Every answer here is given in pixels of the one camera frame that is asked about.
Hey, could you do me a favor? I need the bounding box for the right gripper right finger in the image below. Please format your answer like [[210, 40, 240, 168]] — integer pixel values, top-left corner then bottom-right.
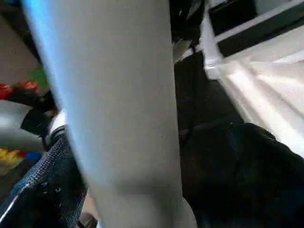
[[180, 123, 304, 228]]

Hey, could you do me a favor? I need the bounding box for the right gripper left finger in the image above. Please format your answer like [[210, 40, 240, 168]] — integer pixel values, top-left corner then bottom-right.
[[0, 135, 88, 228]]

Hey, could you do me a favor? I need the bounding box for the black work mat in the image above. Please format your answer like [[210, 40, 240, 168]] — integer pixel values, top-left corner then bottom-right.
[[173, 50, 247, 143]]

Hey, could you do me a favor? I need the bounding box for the white glass-door cabinet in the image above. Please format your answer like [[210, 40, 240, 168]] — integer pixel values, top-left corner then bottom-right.
[[207, 0, 304, 57]]

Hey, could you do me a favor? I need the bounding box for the white plastic table top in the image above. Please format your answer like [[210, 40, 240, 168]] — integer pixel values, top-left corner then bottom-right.
[[204, 28, 304, 158]]

